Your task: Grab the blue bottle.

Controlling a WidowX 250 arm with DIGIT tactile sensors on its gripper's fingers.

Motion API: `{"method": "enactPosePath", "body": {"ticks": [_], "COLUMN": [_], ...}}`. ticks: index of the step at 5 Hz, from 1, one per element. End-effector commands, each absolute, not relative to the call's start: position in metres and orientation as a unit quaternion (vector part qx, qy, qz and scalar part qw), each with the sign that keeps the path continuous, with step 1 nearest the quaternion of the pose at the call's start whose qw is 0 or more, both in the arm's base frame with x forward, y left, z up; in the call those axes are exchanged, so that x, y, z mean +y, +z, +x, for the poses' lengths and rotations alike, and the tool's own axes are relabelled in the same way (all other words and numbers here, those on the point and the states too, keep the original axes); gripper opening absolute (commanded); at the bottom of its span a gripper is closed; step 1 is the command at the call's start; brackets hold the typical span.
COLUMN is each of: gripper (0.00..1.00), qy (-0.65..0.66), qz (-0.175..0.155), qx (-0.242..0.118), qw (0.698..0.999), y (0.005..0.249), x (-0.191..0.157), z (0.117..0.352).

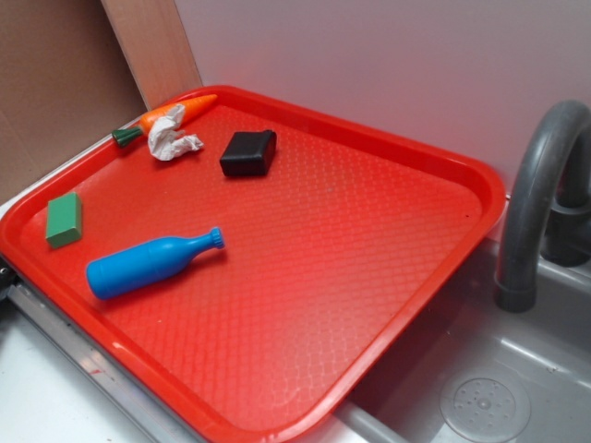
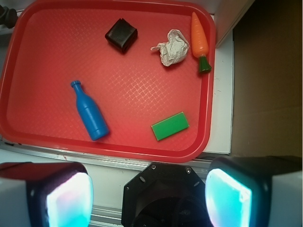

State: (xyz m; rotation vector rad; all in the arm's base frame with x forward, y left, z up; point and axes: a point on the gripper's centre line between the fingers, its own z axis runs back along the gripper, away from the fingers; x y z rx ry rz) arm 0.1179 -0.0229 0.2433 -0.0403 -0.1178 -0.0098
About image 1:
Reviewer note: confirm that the green rectangular block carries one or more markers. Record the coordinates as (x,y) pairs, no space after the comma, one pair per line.
(64,220)

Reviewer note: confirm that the red plastic tray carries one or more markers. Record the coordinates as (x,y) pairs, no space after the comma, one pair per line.
(327,258)

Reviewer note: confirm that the grey plastic sink basin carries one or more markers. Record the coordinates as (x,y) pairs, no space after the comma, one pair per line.
(467,371)

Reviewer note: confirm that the crumpled white paper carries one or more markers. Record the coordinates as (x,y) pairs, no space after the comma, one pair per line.
(166,141)

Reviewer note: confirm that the black rectangular box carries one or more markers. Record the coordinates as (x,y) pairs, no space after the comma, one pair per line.
(249,154)

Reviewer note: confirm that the wooden board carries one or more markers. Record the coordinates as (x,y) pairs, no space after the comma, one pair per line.
(154,42)

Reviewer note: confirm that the brown cardboard panel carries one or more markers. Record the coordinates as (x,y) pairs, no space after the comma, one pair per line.
(65,84)

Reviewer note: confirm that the blue plastic bottle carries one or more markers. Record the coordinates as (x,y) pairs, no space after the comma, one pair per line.
(148,263)

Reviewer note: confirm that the grey toy faucet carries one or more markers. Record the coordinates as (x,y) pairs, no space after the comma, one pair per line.
(549,211)

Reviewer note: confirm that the orange toy carrot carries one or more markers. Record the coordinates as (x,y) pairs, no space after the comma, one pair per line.
(194,107)

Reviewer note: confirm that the metal rail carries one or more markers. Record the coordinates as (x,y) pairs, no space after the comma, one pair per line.
(58,386)

